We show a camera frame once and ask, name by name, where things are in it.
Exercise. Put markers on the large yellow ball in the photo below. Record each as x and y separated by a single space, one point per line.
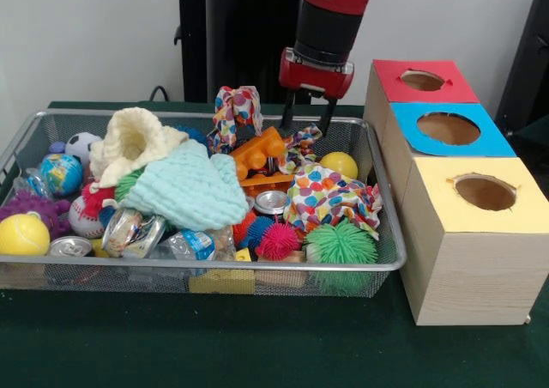
23 234

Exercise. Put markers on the wooden box with three holes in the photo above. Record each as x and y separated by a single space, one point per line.
472 268

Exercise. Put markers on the orange toy block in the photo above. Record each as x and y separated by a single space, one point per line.
257 154

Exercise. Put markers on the cream waffle cloth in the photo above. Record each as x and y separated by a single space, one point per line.
129 143

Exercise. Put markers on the pink spiky ball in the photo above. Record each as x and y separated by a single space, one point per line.
279 240

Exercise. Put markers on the white colourful print cloth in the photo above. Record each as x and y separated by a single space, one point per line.
298 146

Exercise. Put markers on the light teal waffle cloth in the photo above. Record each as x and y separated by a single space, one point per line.
189 190

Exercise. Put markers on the green spiky ball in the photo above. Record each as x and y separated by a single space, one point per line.
340 245

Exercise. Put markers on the small yellow ball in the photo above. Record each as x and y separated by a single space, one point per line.
340 163

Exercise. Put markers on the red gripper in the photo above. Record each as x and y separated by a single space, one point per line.
315 77

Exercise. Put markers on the dark green tablecloth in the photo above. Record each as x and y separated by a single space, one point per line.
257 345

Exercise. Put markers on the heart print cloth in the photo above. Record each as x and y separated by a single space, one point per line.
236 113

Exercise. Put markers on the blue globe ball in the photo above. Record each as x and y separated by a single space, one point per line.
60 173

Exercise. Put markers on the polka dot cloth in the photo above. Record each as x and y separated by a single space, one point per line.
330 199

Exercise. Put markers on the black panel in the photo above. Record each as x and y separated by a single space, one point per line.
530 62

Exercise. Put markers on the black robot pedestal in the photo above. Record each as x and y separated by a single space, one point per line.
232 45

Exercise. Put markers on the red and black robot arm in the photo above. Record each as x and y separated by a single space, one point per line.
334 15

